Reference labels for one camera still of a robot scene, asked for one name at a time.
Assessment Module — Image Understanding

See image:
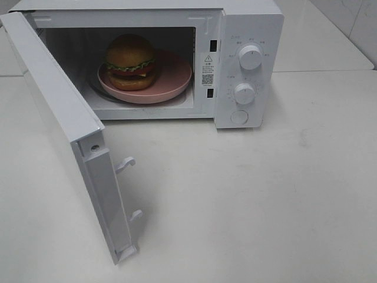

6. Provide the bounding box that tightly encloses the round white door button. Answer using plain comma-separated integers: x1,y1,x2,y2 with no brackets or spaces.
230,110,248,124

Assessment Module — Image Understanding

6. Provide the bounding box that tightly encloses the pink plate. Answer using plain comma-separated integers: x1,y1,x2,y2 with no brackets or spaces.
97,50,192,104

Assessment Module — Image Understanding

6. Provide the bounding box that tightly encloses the toy burger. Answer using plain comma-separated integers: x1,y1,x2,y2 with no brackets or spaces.
105,34,156,91

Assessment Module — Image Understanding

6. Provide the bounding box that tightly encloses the white microwave door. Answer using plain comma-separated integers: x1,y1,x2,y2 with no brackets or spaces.
1,12,143,264

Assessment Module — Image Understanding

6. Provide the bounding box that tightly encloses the lower white dial knob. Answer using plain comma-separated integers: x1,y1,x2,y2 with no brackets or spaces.
234,83,256,105

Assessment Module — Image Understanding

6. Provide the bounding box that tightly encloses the white dial knob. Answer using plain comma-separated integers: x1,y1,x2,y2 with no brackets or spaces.
238,43,263,70
234,83,256,105

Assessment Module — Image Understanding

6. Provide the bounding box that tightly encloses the white warning label sticker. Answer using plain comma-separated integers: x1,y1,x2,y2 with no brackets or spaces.
200,52,219,87

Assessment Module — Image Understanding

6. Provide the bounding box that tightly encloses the white microwave oven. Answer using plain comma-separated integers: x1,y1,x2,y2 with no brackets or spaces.
7,1,284,129

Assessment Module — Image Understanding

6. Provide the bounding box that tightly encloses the upper white dial knob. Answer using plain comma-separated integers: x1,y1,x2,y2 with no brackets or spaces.
238,43,263,70

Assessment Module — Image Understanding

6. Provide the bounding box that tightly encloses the glass microwave turntable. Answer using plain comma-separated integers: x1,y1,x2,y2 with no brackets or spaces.
82,73,194,108

